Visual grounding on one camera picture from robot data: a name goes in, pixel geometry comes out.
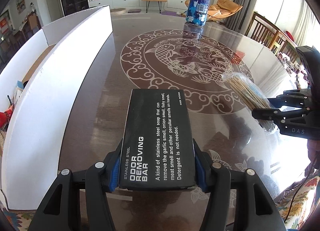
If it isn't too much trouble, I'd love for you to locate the white tv cabinet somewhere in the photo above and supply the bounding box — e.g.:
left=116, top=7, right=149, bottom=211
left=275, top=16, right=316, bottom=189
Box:
left=88, top=0, right=187, bottom=12

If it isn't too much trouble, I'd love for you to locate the wooden dining chair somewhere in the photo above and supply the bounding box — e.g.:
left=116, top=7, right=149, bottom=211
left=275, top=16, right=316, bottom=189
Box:
left=245, top=12, right=298, bottom=62

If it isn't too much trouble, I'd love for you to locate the cotton swabs bag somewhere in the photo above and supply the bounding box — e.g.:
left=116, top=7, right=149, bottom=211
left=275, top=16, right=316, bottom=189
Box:
left=221, top=72, right=277, bottom=134

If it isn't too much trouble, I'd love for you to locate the wooden bench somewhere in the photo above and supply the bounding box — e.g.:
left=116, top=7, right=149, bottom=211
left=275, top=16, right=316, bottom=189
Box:
left=142, top=0, right=167, bottom=14

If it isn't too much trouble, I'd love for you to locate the white cardboard storage box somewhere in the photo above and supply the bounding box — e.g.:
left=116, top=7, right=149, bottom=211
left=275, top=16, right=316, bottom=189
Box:
left=1, top=6, right=113, bottom=211

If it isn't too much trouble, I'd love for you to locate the person's right hand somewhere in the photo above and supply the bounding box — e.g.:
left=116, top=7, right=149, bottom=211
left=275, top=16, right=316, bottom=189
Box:
left=307, top=140, right=320, bottom=169

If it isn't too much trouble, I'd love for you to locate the black rectangular box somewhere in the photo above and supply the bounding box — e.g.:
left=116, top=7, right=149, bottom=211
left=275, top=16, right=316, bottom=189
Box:
left=118, top=89, right=196, bottom=191

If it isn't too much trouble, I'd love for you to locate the red snack packet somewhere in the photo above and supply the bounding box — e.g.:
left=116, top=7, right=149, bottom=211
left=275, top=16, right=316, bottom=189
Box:
left=0, top=109, right=12, bottom=128

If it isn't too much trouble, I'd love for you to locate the orange lounge chair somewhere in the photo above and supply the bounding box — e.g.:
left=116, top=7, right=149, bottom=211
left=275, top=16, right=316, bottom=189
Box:
left=185, top=0, right=242, bottom=21

